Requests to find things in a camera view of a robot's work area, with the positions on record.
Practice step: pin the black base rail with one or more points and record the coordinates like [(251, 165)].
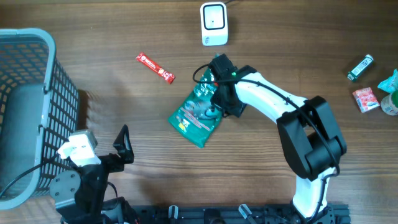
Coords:
[(266, 214)]

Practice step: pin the grey plastic shopping basket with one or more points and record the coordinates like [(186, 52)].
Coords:
[(39, 110)]

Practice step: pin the white barcode scanner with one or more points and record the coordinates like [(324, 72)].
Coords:
[(214, 23)]

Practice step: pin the green lid jar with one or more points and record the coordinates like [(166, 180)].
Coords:
[(389, 104)]

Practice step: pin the green 3M gloves packet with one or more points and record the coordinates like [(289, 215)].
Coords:
[(196, 118)]

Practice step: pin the green white battery pack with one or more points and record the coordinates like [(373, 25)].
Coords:
[(361, 67)]

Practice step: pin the red white small box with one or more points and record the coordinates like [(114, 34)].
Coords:
[(366, 99)]

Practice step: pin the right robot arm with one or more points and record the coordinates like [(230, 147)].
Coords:
[(311, 139)]

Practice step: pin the light green tissue pack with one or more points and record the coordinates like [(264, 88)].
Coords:
[(390, 84)]

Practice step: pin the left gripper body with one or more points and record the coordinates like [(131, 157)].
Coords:
[(114, 164)]

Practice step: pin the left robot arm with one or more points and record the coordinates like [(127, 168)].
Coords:
[(79, 192)]

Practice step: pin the red Nescafe sachet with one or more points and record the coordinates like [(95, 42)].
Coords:
[(156, 68)]

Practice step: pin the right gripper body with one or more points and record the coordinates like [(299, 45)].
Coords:
[(229, 105)]

